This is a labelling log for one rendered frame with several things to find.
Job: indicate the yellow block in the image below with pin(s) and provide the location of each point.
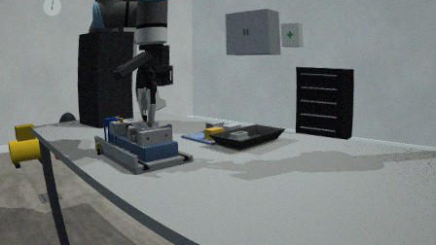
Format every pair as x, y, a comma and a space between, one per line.
211, 131

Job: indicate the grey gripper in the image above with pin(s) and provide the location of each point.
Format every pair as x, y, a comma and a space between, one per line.
152, 74

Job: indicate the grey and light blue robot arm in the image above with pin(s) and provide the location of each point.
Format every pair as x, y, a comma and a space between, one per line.
150, 23

